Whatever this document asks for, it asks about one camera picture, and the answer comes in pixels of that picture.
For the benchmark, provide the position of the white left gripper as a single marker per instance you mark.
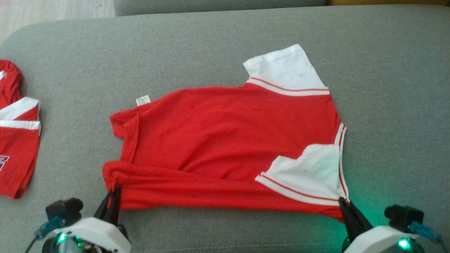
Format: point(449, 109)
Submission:
point(95, 235)

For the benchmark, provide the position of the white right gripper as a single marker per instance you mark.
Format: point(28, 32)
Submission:
point(379, 242)

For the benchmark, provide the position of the red and white sports shirt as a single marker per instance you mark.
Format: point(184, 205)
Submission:
point(19, 158)
point(218, 140)

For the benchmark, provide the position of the large grey sofa seat cushion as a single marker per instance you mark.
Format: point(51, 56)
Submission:
point(386, 88)

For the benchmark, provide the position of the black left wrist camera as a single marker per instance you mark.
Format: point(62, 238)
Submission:
point(65, 211)

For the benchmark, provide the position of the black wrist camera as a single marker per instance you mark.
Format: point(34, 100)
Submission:
point(404, 216)
point(65, 211)

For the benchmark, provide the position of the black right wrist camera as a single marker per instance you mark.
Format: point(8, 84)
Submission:
point(404, 216)

